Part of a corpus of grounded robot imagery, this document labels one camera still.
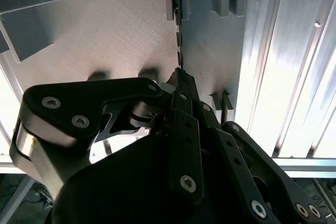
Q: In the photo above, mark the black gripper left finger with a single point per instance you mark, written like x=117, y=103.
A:
x=78, y=103

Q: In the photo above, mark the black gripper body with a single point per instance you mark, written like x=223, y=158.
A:
x=118, y=195

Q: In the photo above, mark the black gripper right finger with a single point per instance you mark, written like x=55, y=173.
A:
x=236, y=155

